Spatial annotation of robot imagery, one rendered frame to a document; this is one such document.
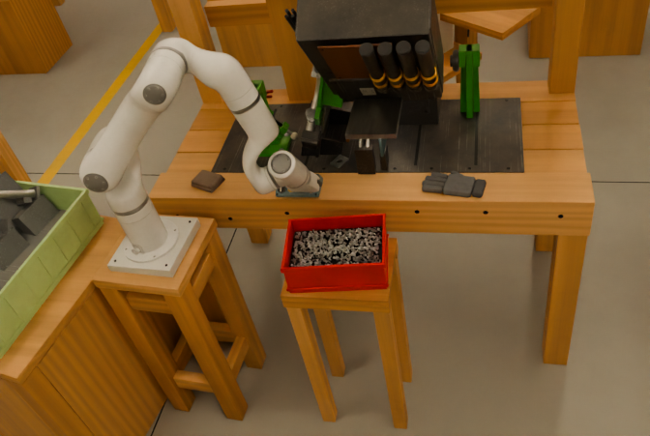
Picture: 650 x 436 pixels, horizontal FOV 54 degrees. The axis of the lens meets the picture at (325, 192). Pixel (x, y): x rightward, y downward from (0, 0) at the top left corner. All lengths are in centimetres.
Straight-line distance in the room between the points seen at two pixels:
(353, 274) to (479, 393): 96
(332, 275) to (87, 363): 96
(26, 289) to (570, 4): 202
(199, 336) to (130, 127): 81
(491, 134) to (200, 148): 110
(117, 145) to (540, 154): 136
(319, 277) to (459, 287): 116
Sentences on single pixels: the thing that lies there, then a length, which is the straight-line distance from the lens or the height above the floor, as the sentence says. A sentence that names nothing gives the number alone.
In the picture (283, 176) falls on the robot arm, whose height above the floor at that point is 118.
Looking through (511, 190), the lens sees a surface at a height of 90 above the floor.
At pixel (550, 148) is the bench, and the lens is 232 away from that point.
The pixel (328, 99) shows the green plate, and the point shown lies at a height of 114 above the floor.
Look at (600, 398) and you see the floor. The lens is 275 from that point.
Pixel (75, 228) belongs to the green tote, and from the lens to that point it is 244.
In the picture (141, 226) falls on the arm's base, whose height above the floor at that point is 101.
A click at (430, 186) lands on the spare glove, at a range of 211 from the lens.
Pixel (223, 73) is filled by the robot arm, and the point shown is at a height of 152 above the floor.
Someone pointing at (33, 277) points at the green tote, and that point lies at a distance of 233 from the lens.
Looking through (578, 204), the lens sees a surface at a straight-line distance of 211.
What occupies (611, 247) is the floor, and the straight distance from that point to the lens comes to 322.
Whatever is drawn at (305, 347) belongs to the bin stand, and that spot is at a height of 51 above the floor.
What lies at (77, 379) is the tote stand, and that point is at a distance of 244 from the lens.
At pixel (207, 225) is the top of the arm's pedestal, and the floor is 85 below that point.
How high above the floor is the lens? 234
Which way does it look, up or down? 42 degrees down
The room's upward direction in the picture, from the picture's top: 12 degrees counter-clockwise
